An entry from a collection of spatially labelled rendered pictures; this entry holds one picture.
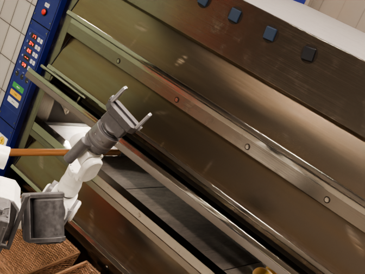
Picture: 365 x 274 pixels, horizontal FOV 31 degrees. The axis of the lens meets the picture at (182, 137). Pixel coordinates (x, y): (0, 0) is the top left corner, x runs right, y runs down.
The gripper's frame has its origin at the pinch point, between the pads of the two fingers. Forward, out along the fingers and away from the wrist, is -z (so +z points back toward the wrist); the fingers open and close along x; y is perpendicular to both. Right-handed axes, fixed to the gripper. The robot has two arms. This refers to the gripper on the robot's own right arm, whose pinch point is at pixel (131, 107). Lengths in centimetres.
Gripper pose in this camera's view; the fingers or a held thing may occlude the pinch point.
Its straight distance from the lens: 197.3
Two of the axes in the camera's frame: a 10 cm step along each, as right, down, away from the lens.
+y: 3.5, -2.8, 8.9
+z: -6.5, 6.1, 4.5
